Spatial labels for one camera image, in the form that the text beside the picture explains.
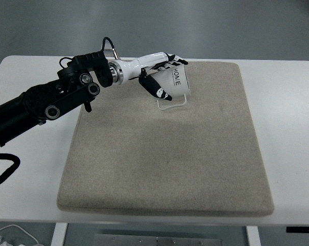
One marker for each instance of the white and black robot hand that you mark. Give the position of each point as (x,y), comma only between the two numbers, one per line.
(144,62)

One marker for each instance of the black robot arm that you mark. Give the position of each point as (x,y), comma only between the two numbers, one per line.
(34,102)

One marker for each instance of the beige fabric mat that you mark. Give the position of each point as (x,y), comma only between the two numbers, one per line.
(164,164)

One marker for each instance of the grey metal plate with screws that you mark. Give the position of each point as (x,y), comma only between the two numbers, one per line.
(157,241)

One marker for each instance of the white table leg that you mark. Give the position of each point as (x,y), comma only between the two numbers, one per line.
(252,237)
(59,234)

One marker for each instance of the black table control panel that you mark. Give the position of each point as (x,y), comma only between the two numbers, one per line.
(302,229)

